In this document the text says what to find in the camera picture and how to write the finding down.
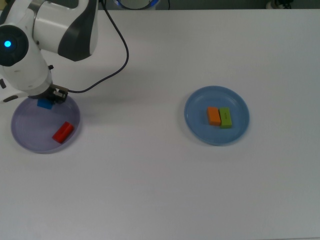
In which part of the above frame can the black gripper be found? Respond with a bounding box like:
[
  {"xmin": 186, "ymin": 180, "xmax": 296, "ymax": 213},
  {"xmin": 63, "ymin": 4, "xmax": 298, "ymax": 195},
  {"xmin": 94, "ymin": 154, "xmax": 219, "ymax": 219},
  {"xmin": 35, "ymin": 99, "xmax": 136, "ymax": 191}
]
[{"xmin": 46, "ymin": 84, "xmax": 69, "ymax": 105}]

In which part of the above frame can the blue block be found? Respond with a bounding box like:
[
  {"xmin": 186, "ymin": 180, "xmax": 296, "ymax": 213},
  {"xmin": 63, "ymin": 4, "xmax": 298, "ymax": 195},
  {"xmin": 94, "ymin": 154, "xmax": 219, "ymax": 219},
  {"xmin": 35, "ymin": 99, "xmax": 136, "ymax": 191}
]
[{"xmin": 36, "ymin": 98, "xmax": 54, "ymax": 110}]

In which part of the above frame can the red cylinder block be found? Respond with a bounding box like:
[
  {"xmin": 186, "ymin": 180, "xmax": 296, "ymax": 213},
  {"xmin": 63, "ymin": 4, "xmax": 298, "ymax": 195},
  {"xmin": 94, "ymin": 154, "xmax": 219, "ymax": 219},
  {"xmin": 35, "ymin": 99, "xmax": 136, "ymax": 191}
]
[{"xmin": 51, "ymin": 121, "xmax": 75, "ymax": 144}]

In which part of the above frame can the orange block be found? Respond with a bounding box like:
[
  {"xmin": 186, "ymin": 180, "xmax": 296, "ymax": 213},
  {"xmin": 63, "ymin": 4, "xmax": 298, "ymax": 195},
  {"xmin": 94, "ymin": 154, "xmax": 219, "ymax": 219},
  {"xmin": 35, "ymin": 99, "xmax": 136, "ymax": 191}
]
[{"xmin": 206, "ymin": 106, "xmax": 222, "ymax": 127}]

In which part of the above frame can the green block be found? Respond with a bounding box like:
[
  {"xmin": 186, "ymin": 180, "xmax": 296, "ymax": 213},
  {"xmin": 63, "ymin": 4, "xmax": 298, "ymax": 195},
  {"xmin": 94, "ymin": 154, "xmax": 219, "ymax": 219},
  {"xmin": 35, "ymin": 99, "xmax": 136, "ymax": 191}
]
[{"xmin": 218, "ymin": 107, "xmax": 233, "ymax": 130}]

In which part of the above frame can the purple plate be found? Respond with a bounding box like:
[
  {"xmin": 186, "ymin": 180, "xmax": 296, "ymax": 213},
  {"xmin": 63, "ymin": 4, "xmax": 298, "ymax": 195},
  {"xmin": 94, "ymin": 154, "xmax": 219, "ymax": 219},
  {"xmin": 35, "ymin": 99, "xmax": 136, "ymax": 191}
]
[{"xmin": 10, "ymin": 96, "xmax": 82, "ymax": 155}]

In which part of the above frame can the blue plate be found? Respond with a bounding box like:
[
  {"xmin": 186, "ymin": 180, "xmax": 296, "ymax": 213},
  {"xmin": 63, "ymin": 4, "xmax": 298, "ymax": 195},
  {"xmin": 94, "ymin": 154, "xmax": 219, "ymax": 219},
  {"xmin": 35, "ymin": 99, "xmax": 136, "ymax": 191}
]
[{"xmin": 183, "ymin": 85, "xmax": 250, "ymax": 147}]

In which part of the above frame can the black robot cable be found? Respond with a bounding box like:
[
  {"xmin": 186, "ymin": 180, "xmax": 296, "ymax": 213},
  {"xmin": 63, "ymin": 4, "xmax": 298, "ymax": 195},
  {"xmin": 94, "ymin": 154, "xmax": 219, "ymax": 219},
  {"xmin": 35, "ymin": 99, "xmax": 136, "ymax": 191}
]
[{"xmin": 66, "ymin": 0, "xmax": 130, "ymax": 94}]

